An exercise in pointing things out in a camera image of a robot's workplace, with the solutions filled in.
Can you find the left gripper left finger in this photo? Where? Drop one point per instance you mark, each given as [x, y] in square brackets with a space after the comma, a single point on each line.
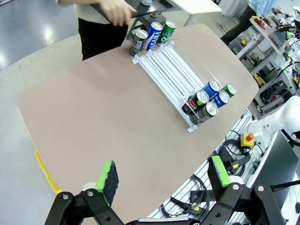
[93, 206]

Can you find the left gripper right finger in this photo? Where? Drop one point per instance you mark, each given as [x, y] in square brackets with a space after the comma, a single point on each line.
[246, 206]

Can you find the dark blue serving tray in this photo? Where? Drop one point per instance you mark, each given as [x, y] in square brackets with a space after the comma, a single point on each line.
[161, 8]

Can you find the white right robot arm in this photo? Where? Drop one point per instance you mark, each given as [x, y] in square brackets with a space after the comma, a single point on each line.
[290, 112]

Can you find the person in grey shirt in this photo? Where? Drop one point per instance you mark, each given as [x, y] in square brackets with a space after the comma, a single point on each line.
[100, 37]

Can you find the person in blue shirt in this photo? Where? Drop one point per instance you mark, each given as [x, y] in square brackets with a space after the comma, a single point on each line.
[239, 25]

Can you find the person's right hand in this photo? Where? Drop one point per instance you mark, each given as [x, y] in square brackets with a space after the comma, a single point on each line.
[117, 11]

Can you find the black handheld pendant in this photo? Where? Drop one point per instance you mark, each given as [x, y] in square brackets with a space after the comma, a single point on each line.
[236, 162]

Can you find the yellow plastic piece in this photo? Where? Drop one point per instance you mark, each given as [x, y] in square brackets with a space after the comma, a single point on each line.
[47, 173]

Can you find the yellow emergency stop button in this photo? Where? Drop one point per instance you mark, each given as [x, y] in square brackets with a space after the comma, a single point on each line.
[248, 140]

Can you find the black Pepsi can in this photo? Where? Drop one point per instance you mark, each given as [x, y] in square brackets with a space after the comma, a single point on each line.
[138, 44]
[206, 113]
[199, 99]

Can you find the blue Pocari Sweat can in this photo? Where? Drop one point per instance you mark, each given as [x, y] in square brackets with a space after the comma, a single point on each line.
[212, 87]
[153, 36]
[221, 99]

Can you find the white can dispenser rack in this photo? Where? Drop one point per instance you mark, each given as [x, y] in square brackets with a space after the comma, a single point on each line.
[164, 68]

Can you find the grey stand base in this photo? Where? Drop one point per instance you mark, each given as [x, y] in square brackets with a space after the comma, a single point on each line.
[154, 20]

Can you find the large white table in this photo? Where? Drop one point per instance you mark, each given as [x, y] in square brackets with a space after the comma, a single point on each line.
[199, 5]

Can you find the aluminium frame workbench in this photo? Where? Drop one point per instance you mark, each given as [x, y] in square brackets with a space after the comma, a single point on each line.
[269, 54]

